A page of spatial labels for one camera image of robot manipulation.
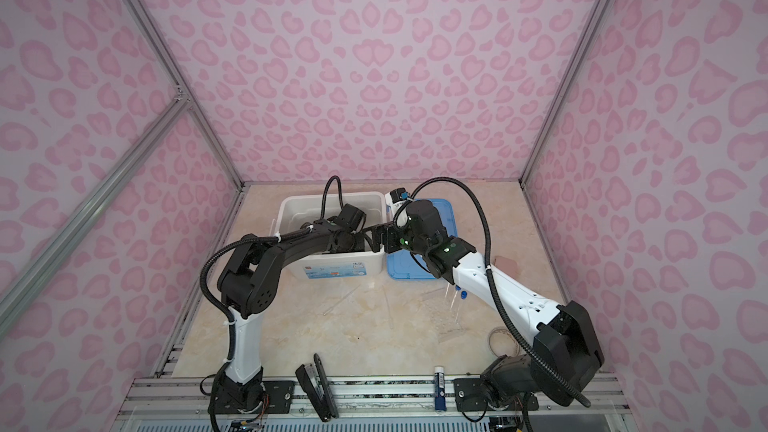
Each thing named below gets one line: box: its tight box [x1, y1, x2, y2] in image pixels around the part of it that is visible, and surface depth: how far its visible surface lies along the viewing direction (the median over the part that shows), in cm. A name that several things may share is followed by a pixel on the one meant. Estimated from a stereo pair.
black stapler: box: [295, 353, 339, 422], surface depth 76 cm
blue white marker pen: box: [434, 366, 447, 411], surface depth 75 cm
